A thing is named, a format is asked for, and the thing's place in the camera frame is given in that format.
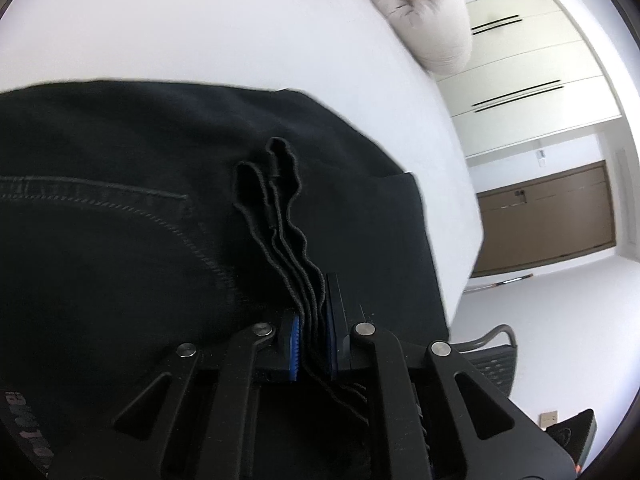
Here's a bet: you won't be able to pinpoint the white bed mattress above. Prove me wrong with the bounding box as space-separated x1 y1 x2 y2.
0 0 486 332

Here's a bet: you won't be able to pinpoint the white wardrobe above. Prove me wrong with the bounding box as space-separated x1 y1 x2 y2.
434 0 627 160

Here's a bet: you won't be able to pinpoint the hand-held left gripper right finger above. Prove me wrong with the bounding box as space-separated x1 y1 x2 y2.
325 272 576 480

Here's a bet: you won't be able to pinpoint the black object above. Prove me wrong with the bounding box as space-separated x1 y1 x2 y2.
544 408 597 467

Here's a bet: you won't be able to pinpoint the brown wooden door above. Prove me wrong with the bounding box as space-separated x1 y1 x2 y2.
470 160 616 279

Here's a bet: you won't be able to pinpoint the beige folded duvet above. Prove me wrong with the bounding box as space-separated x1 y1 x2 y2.
355 0 473 75

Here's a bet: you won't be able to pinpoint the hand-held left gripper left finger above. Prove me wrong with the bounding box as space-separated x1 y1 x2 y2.
47 310 302 480

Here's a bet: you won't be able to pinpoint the black denim pants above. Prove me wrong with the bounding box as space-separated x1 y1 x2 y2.
0 77 451 480

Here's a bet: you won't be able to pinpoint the grey mesh chair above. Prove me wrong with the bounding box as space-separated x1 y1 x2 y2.
450 325 517 407

